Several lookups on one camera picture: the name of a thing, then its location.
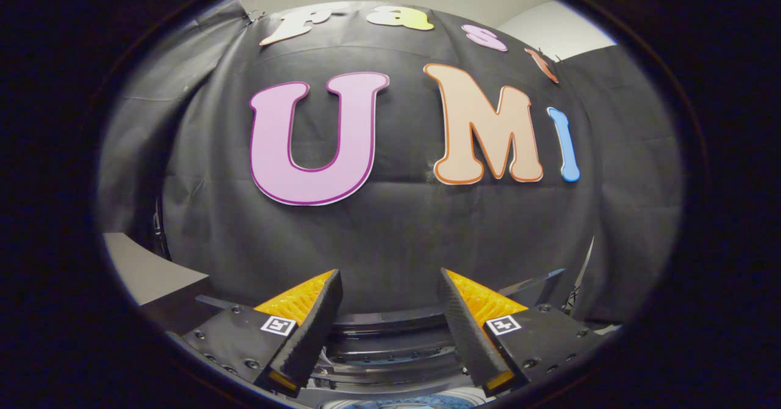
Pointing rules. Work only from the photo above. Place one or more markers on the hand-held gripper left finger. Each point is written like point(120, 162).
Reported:
point(308, 329)

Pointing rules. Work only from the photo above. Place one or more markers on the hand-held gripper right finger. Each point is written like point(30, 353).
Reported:
point(467, 329)

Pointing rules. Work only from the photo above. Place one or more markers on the light blue shirt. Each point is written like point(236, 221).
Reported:
point(396, 405)

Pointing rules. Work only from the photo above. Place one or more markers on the black backdrop cloth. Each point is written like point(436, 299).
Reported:
point(396, 244)

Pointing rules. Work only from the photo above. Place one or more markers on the grey cabinet with white door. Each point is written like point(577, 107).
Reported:
point(140, 275)

